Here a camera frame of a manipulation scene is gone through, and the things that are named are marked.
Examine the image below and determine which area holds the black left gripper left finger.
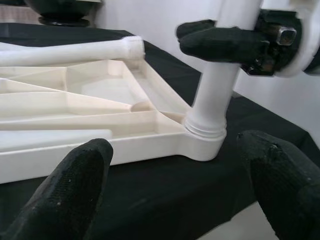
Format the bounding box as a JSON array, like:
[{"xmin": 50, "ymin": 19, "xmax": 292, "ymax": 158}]
[{"xmin": 0, "ymin": 138, "xmax": 115, "ymax": 240}]

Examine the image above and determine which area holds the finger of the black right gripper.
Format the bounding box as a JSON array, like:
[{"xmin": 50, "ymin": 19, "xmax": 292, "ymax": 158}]
[
  {"xmin": 179, "ymin": 26, "xmax": 270, "ymax": 64},
  {"xmin": 176, "ymin": 19, "xmax": 218, "ymax": 39}
]

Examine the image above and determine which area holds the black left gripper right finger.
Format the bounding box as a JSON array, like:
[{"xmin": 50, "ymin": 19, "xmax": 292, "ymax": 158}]
[{"xmin": 236, "ymin": 129, "xmax": 320, "ymax": 240}]

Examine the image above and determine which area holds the cream plastic children table top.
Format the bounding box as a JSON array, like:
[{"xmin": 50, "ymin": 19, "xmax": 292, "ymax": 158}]
[{"xmin": 0, "ymin": 58, "xmax": 228, "ymax": 186}]

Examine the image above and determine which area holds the black tablecloth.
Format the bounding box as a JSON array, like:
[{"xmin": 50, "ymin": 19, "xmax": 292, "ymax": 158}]
[{"xmin": 0, "ymin": 22, "xmax": 320, "ymax": 240}]

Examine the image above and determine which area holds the black bowl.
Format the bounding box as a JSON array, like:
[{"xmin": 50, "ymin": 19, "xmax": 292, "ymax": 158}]
[{"xmin": 23, "ymin": 0, "xmax": 105, "ymax": 20}]

